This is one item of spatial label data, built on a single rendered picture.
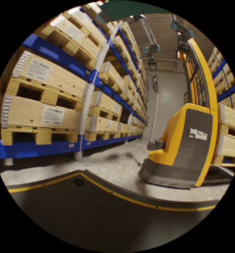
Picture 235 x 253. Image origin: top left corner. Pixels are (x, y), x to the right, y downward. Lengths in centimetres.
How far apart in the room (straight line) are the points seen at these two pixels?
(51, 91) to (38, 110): 19
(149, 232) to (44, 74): 95
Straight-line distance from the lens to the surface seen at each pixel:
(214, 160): 116
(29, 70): 78
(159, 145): 113
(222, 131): 116
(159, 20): 756
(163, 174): 91
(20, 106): 73
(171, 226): 30
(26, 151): 87
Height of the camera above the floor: 55
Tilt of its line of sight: 1 degrees down
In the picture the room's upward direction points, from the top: 11 degrees clockwise
